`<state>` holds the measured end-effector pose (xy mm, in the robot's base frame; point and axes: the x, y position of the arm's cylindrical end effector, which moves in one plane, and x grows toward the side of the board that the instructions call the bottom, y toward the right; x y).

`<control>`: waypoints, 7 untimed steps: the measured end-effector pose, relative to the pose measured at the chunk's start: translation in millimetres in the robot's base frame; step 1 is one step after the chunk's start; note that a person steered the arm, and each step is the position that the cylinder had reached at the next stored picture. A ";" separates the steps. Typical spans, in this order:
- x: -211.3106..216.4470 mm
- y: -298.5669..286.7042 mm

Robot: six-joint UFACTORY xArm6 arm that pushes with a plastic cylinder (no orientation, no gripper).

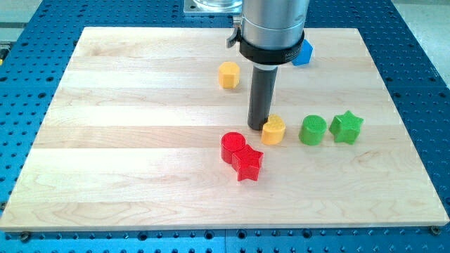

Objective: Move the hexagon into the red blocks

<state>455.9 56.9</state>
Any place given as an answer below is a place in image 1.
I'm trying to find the green star block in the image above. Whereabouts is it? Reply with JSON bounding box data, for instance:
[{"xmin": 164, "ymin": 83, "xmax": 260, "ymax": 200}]
[{"xmin": 329, "ymin": 110, "xmax": 364, "ymax": 145}]

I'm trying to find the red cylinder block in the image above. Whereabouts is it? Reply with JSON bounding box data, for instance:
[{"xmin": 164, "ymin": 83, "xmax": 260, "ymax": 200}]
[{"xmin": 221, "ymin": 132, "xmax": 246, "ymax": 164}]

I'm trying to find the blue block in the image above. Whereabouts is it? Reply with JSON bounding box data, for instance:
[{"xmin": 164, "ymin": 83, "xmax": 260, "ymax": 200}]
[{"xmin": 292, "ymin": 39, "xmax": 314, "ymax": 66}]

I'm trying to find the wooden board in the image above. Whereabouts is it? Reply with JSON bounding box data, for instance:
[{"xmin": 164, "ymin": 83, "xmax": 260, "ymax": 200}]
[{"xmin": 1, "ymin": 27, "xmax": 449, "ymax": 232}]

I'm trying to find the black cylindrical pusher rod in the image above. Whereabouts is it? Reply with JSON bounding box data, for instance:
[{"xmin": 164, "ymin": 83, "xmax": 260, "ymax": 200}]
[{"xmin": 247, "ymin": 66, "xmax": 278, "ymax": 131}]

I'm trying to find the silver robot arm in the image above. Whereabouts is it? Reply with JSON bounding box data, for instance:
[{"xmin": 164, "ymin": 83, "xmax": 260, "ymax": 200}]
[{"xmin": 226, "ymin": 0, "xmax": 309, "ymax": 70}]

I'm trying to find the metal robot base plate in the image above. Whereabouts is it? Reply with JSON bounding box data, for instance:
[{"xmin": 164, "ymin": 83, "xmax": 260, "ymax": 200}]
[{"xmin": 183, "ymin": 0, "xmax": 243, "ymax": 16}]

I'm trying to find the yellow heart block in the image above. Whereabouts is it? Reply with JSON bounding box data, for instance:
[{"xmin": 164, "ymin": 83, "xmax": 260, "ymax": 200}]
[{"xmin": 261, "ymin": 115, "xmax": 286, "ymax": 145}]

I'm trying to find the green cylinder block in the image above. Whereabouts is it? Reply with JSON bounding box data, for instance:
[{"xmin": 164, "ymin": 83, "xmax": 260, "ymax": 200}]
[{"xmin": 299, "ymin": 115, "xmax": 327, "ymax": 145}]

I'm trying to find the red star block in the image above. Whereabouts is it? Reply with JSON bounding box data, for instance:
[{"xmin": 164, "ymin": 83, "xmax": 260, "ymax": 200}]
[{"xmin": 231, "ymin": 145, "xmax": 264, "ymax": 181}]

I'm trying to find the yellow hexagon block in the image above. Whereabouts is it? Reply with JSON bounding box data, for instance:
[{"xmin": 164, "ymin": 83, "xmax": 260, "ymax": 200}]
[{"xmin": 219, "ymin": 62, "xmax": 240, "ymax": 89}]

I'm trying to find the blue perforated table plate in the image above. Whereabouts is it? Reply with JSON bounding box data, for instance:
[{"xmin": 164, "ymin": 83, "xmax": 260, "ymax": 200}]
[{"xmin": 1, "ymin": 1, "xmax": 449, "ymax": 252}]

